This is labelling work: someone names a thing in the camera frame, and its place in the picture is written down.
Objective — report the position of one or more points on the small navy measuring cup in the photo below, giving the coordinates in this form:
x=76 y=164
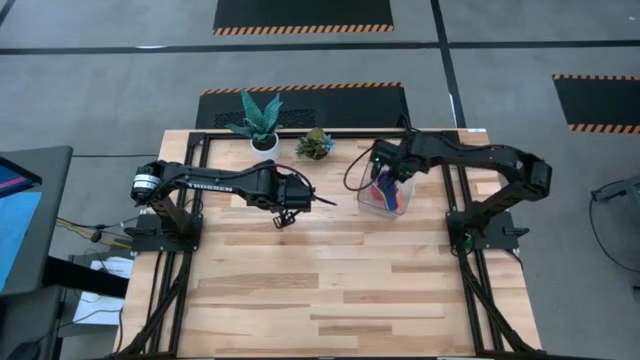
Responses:
x=387 y=192

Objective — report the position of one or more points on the white papers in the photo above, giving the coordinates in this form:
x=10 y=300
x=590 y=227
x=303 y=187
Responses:
x=100 y=305

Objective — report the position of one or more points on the small succulent in dark pot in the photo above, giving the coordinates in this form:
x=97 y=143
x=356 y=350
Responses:
x=315 y=145

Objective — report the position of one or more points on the clear plastic basket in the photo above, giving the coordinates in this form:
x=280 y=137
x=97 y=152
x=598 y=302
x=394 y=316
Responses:
x=372 y=207

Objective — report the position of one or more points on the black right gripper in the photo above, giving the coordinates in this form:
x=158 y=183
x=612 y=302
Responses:
x=405 y=155

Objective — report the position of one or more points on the red measuring cup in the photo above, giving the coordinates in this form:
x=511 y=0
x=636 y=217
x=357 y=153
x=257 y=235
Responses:
x=376 y=191

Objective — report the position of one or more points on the snake plant in white pot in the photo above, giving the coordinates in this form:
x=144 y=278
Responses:
x=260 y=125

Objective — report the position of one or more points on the wide black hazard-striped floor mat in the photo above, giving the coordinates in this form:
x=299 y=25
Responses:
x=350 y=107

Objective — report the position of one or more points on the black aluminium table frame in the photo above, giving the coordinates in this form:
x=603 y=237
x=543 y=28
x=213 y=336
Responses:
x=340 y=134

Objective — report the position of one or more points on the black desk crossbar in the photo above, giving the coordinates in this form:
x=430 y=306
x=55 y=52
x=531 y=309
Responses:
x=85 y=277

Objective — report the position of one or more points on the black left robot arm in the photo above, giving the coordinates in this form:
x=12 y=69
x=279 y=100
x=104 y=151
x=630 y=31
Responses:
x=215 y=182

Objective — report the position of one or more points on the small dark screen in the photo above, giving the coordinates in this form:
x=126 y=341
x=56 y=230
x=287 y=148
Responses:
x=12 y=177

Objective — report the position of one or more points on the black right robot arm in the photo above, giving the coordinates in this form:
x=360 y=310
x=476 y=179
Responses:
x=480 y=152

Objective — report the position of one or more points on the large blue screen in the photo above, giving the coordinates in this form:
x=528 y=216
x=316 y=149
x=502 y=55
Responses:
x=15 y=235

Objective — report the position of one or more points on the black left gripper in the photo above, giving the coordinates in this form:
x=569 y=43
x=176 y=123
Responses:
x=292 y=195

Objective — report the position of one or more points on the black computer mouse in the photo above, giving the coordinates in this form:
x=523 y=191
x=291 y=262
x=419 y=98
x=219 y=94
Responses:
x=25 y=352

